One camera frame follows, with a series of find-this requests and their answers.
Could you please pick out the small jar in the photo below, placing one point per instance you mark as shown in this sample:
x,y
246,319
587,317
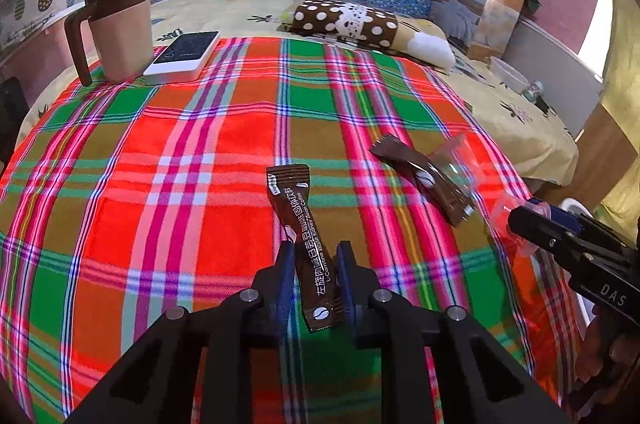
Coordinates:
x,y
533,91

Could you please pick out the black object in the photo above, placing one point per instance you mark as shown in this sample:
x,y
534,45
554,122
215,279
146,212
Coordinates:
x,y
12,118

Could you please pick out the white panel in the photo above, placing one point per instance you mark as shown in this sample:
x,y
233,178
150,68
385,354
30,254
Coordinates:
x,y
560,73

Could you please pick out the yellow printed bed sheet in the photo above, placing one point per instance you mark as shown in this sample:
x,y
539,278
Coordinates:
x,y
525,138

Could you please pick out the white power bank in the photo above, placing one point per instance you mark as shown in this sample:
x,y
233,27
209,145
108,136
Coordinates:
x,y
182,53

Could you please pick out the clear plastic container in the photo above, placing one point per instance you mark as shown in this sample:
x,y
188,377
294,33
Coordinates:
x,y
507,73

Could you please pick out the wooden board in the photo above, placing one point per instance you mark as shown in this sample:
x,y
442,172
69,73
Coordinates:
x,y
595,153

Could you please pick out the brown polka dot pillow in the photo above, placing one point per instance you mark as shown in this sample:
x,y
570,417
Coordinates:
x,y
340,21

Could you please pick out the red clear plastic cup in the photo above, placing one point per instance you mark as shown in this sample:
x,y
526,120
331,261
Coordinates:
x,y
502,214

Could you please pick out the person's right hand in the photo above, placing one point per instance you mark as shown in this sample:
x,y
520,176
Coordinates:
x,y
592,354

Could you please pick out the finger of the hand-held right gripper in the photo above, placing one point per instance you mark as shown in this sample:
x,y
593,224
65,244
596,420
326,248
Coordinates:
x,y
545,236
560,218

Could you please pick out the brown coffee sachet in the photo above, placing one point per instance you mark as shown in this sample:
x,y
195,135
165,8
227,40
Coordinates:
x,y
400,156
300,224

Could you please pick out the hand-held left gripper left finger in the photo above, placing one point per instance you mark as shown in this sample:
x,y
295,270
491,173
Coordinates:
x,y
287,276

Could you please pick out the colourful plaid cloth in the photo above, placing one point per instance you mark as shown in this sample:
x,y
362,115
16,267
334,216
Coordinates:
x,y
150,184

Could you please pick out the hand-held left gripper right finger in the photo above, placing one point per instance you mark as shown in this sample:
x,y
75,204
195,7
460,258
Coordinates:
x,y
345,279

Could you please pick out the yellow curtain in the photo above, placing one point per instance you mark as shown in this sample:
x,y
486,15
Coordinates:
x,y
625,103

